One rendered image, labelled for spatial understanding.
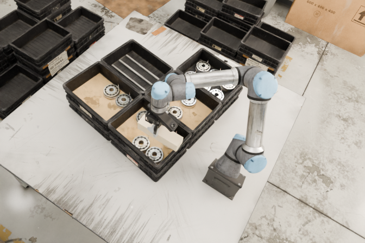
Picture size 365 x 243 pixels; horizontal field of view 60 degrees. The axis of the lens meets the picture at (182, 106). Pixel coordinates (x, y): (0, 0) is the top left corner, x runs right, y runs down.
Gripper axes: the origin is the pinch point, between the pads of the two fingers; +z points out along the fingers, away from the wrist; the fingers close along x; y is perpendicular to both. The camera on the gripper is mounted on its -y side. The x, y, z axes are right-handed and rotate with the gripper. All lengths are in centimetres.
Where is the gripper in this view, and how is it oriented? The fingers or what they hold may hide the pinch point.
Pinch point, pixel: (159, 131)
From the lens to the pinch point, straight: 162.9
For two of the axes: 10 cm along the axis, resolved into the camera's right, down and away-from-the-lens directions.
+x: -5.1, 6.7, -5.4
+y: -8.5, -4.8, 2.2
